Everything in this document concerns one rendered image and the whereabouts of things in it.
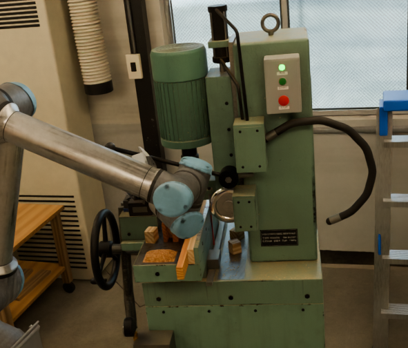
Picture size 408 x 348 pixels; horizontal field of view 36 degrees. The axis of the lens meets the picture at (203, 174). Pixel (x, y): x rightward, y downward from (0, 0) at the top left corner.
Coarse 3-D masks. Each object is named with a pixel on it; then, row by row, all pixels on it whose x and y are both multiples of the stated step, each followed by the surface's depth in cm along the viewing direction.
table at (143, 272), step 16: (128, 240) 217; (144, 240) 209; (160, 240) 207; (208, 240) 211; (144, 256) 198; (176, 256) 196; (144, 272) 194; (160, 272) 193; (176, 272) 192; (192, 272) 192
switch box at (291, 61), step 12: (264, 60) 177; (276, 60) 176; (288, 60) 176; (264, 72) 178; (276, 72) 178; (288, 72) 177; (276, 84) 179; (288, 84) 178; (300, 84) 178; (276, 96) 180; (288, 96) 180; (300, 96) 179; (276, 108) 181; (300, 108) 181
